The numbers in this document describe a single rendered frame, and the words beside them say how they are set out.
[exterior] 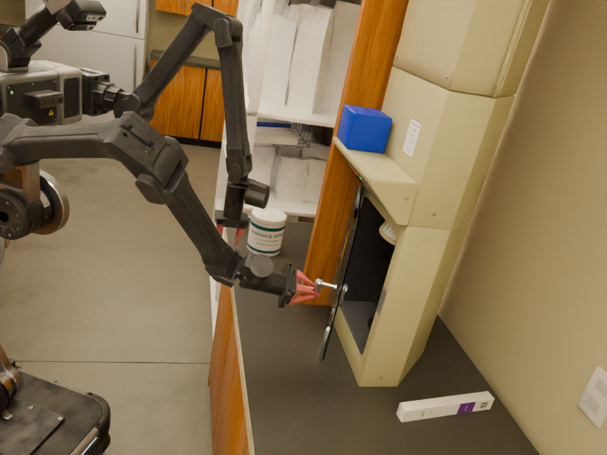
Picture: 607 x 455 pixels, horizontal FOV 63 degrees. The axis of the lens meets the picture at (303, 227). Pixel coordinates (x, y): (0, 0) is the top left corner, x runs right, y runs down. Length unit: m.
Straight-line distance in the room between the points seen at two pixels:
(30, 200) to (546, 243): 1.39
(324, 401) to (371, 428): 0.13
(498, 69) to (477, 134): 0.13
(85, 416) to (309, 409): 1.14
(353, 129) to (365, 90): 0.19
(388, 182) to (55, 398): 1.65
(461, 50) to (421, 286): 0.54
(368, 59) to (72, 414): 1.67
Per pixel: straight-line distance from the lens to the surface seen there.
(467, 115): 1.09
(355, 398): 1.33
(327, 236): 1.50
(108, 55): 5.92
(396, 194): 1.08
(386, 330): 1.27
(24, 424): 2.17
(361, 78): 1.37
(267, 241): 1.81
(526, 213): 1.49
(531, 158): 1.51
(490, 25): 1.08
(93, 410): 2.21
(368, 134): 1.24
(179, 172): 0.98
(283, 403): 1.26
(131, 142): 0.91
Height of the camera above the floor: 1.81
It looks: 24 degrees down
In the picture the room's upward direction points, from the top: 12 degrees clockwise
